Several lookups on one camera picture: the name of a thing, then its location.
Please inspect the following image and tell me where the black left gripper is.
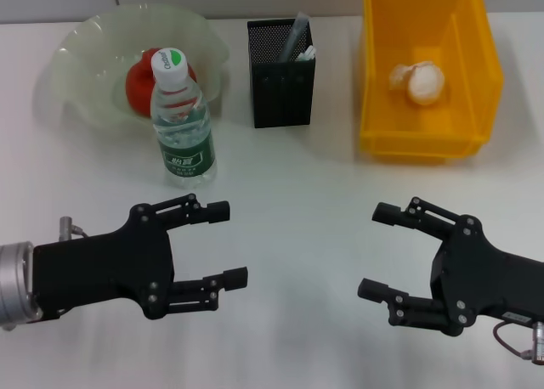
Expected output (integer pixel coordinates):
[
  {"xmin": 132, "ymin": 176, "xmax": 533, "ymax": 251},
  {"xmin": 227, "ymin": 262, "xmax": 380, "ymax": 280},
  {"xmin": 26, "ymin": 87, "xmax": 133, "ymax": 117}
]
[{"xmin": 31, "ymin": 193, "xmax": 249, "ymax": 321}]

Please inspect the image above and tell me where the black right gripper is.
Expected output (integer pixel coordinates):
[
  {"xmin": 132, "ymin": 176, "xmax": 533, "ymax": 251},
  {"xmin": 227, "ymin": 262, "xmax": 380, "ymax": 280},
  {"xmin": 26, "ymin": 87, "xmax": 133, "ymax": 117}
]
[{"xmin": 357, "ymin": 196, "xmax": 544, "ymax": 335}]

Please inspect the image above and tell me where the clear water bottle green label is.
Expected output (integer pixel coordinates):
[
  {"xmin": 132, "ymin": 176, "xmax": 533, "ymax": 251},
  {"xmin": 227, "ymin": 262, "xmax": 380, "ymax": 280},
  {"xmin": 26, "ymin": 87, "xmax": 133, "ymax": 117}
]
[{"xmin": 150, "ymin": 47, "xmax": 218, "ymax": 189}]

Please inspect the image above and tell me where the white paper ball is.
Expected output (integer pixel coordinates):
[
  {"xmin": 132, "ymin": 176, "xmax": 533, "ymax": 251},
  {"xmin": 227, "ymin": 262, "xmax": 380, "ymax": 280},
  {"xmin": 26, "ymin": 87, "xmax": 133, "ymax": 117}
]
[{"xmin": 389, "ymin": 59, "xmax": 449, "ymax": 107}]

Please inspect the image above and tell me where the red-orange fruit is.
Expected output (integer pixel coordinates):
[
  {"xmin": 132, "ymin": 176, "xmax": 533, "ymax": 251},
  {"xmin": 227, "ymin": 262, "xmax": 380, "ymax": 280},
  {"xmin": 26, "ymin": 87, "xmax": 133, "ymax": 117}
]
[{"xmin": 124, "ymin": 47, "xmax": 198, "ymax": 119}]

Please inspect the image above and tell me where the silver marker pen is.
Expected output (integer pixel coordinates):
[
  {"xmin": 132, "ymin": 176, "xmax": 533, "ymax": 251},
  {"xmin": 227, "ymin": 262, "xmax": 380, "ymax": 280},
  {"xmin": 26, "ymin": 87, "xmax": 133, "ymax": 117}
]
[{"xmin": 278, "ymin": 11, "xmax": 309, "ymax": 63}]

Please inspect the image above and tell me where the black mesh pen holder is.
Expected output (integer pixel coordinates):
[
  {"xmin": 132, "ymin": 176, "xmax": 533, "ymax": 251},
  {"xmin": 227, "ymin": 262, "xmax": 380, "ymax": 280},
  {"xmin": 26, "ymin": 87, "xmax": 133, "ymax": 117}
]
[{"xmin": 246, "ymin": 17, "xmax": 318, "ymax": 129}]

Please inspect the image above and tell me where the pale green glass fruit plate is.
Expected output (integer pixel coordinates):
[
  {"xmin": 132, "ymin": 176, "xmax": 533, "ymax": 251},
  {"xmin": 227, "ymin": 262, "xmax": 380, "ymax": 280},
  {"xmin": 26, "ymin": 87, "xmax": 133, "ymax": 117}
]
[{"xmin": 50, "ymin": 3, "xmax": 230, "ymax": 131}]

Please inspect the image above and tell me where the yellow plastic storage bin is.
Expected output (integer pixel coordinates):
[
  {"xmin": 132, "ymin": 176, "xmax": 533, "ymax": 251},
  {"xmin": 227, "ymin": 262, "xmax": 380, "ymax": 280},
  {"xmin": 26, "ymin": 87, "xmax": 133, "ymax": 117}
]
[{"xmin": 359, "ymin": 0, "xmax": 505, "ymax": 166}]

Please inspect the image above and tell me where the left wrist connector cable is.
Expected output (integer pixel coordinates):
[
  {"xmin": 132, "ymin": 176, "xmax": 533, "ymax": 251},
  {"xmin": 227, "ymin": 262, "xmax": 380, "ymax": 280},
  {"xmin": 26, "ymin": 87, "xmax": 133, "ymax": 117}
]
[{"xmin": 58, "ymin": 216, "xmax": 91, "ymax": 242}]

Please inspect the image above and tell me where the wrist connector cable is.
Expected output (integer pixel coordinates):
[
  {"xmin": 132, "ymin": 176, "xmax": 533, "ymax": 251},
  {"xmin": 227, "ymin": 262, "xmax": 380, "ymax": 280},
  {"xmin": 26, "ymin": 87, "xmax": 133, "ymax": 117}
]
[
  {"xmin": 58, "ymin": 216, "xmax": 91, "ymax": 242},
  {"xmin": 492, "ymin": 319, "xmax": 544, "ymax": 362}
]

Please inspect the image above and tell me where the right wrist connector cable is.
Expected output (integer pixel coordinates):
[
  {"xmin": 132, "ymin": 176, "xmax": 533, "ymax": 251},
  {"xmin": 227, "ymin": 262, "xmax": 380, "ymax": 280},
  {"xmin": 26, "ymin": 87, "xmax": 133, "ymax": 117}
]
[{"xmin": 492, "ymin": 319, "xmax": 544, "ymax": 362}]

